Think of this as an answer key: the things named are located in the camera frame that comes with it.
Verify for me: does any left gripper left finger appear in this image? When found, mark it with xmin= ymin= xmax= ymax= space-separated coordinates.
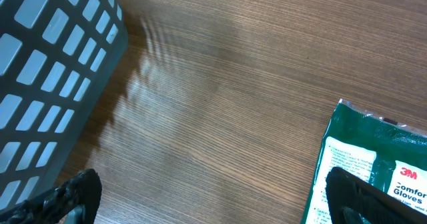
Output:
xmin=1 ymin=169 xmax=102 ymax=224

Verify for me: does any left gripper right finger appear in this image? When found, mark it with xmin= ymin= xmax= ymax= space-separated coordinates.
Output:
xmin=326 ymin=167 xmax=426 ymax=224

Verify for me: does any green white wipes packet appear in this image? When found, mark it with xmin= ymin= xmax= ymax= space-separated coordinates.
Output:
xmin=302 ymin=99 xmax=426 ymax=223

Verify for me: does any grey plastic mesh basket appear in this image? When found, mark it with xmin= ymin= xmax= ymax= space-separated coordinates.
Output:
xmin=1 ymin=0 xmax=128 ymax=212

